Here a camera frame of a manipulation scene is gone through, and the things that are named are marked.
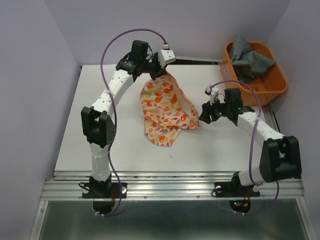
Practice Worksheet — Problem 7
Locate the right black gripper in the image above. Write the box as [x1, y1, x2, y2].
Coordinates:
[197, 95, 231, 124]

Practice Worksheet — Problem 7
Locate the floral orange skirt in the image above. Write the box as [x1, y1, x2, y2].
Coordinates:
[140, 73, 200, 147]

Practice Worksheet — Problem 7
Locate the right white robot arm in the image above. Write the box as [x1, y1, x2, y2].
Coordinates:
[199, 86, 302, 198]

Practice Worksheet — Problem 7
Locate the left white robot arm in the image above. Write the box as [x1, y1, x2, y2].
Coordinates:
[79, 40, 176, 199]

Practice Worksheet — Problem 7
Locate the orange plastic basket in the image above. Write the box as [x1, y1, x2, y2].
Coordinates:
[220, 42, 288, 107]

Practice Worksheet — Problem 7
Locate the grey skirt in basket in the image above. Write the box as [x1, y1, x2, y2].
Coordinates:
[228, 35, 276, 84]

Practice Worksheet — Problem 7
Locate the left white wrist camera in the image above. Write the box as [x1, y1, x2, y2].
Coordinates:
[158, 49, 176, 68]

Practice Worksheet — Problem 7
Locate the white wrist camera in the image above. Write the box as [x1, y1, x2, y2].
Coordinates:
[204, 85, 220, 105]
[158, 49, 176, 68]

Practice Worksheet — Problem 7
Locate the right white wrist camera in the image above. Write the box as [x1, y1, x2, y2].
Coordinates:
[204, 85, 220, 105]

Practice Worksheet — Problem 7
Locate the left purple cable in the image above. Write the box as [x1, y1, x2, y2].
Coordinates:
[94, 28, 171, 218]

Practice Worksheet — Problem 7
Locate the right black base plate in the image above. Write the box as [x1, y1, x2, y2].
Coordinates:
[211, 181, 261, 198]

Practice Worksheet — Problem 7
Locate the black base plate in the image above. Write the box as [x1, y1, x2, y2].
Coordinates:
[211, 181, 261, 198]
[78, 182, 128, 199]

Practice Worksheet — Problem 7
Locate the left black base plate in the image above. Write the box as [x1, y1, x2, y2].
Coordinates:
[78, 182, 128, 199]

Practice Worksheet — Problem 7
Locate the aluminium rail frame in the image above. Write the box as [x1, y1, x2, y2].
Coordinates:
[29, 104, 316, 240]

